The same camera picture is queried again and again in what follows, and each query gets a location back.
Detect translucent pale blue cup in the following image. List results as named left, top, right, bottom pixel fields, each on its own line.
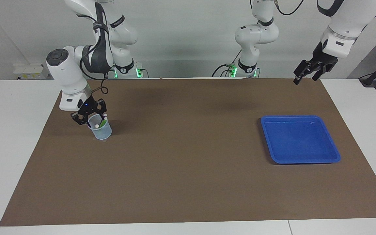
left=87, top=114, right=112, bottom=140

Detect brown table mat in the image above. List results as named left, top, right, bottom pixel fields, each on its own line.
left=0, top=78, right=376, bottom=227

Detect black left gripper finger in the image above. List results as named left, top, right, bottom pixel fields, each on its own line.
left=293, top=59, right=313, bottom=85
left=312, top=62, right=333, bottom=82

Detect black base cable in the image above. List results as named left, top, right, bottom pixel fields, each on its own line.
left=211, top=48, right=242, bottom=78

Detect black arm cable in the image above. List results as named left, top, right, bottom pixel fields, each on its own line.
left=273, top=0, right=306, bottom=16
left=80, top=3, right=113, bottom=95

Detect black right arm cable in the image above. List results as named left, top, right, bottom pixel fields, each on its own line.
left=80, top=3, right=113, bottom=95

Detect white wall socket box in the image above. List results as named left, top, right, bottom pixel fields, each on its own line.
left=13, top=64, right=50, bottom=80

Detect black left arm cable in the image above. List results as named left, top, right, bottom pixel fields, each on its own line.
left=273, top=0, right=306, bottom=16

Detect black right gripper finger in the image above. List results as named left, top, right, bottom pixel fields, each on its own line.
left=96, top=99, right=107, bottom=119
left=70, top=112, right=92, bottom=128

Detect blue plastic tray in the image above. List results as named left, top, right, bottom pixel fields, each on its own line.
left=260, top=115, right=341, bottom=164

